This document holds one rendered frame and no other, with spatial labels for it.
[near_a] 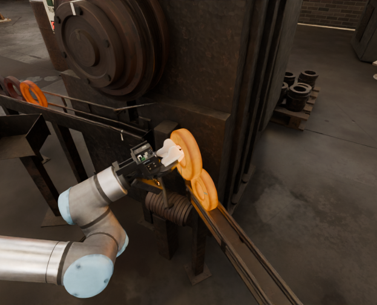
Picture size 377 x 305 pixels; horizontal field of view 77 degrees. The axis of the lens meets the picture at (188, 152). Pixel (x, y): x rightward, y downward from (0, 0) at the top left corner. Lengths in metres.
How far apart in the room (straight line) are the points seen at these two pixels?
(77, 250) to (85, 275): 0.06
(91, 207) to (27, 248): 0.16
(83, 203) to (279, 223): 1.34
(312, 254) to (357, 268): 0.24
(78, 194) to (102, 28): 0.51
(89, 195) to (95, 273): 0.19
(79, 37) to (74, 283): 0.73
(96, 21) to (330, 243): 1.68
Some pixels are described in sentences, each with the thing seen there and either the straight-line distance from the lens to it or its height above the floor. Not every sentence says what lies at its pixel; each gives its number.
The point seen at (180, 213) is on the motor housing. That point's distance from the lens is 1.06.
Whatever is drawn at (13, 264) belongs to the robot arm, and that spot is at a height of 0.90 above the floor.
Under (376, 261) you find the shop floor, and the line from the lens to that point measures 1.88.
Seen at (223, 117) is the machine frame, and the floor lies 0.87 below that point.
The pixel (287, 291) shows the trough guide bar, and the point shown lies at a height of 0.72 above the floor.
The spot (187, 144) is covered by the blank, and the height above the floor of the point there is 0.98.
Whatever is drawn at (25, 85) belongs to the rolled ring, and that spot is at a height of 0.78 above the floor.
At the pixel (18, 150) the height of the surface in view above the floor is 0.60.
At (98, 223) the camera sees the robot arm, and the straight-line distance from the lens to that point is 0.70.
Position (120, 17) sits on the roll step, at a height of 1.22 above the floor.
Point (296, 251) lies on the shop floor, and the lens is 1.68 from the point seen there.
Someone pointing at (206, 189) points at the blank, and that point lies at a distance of 0.82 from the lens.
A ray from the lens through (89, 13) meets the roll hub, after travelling 0.89.
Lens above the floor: 1.38
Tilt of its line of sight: 41 degrees down
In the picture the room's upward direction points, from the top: straight up
